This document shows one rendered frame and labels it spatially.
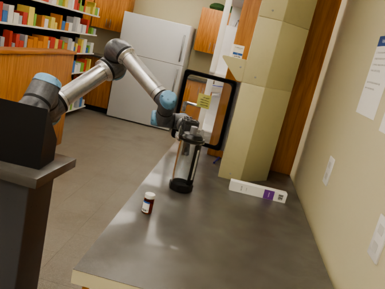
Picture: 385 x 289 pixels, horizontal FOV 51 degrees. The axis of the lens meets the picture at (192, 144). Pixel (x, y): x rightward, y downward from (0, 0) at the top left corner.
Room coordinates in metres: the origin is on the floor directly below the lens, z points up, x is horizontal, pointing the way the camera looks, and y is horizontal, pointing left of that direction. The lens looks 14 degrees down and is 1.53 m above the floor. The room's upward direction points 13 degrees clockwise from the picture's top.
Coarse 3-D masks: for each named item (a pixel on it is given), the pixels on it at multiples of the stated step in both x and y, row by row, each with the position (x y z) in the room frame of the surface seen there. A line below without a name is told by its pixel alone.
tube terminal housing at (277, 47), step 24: (264, 24) 1.89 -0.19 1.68; (288, 24) 1.91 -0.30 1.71; (264, 48) 1.89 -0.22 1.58; (288, 48) 1.94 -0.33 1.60; (264, 72) 1.89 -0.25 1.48; (288, 72) 1.97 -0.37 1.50; (240, 96) 1.89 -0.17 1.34; (264, 96) 1.89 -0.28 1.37; (288, 96) 2.00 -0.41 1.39; (240, 120) 1.89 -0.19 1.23; (264, 120) 1.92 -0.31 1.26; (240, 144) 1.89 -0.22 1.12; (264, 144) 1.95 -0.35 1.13; (240, 168) 1.88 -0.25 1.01; (264, 168) 1.98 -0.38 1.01
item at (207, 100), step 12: (192, 84) 2.26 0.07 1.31; (204, 84) 2.24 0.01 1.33; (216, 84) 2.23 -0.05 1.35; (228, 84) 2.21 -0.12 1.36; (192, 96) 2.26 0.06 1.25; (204, 96) 2.24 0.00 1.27; (216, 96) 2.22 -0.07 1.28; (228, 96) 2.21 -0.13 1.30; (180, 108) 2.27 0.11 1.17; (192, 108) 2.25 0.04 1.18; (204, 108) 2.24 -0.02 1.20; (216, 108) 2.22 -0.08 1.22; (204, 120) 2.23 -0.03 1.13; (216, 120) 2.22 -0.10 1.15; (228, 120) 2.21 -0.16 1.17; (216, 132) 2.21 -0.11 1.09; (216, 144) 2.21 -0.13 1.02
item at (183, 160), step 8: (184, 144) 1.55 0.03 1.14; (192, 144) 1.55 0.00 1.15; (200, 144) 1.57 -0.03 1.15; (184, 152) 1.55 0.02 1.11; (192, 152) 1.55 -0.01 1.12; (200, 152) 1.59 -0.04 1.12; (176, 160) 1.57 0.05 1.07; (184, 160) 1.55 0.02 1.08; (176, 168) 1.56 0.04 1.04; (184, 168) 1.55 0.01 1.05; (176, 176) 1.56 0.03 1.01; (184, 176) 1.55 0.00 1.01; (184, 184) 1.55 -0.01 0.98
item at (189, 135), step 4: (192, 128) 1.58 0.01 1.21; (196, 128) 1.58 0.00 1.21; (184, 132) 1.58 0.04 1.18; (188, 132) 1.60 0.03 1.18; (192, 132) 1.58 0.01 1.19; (196, 132) 1.59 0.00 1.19; (184, 136) 1.56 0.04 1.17; (188, 136) 1.56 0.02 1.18; (192, 136) 1.56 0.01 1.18; (196, 136) 1.56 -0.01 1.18; (200, 136) 1.57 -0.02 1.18
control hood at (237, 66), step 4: (224, 56) 1.90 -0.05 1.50; (228, 56) 1.90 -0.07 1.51; (224, 60) 1.90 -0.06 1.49; (228, 60) 1.90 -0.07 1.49; (232, 60) 1.90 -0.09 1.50; (236, 60) 1.89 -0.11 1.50; (240, 60) 1.89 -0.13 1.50; (244, 60) 1.90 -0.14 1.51; (228, 64) 1.90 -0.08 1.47; (232, 64) 1.90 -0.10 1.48; (236, 64) 1.89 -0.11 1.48; (240, 64) 1.89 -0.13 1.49; (244, 64) 1.89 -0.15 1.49; (232, 68) 1.90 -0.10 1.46; (236, 68) 1.89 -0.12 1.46; (240, 68) 1.89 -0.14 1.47; (244, 68) 1.89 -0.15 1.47; (232, 72) 1.90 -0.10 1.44; (236, 72) 1.89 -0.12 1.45; (240, 72) 1.89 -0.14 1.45; (236, 76) 1.89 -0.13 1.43; (240, 76) 1.89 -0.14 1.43; (240, 80) 1.89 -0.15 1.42
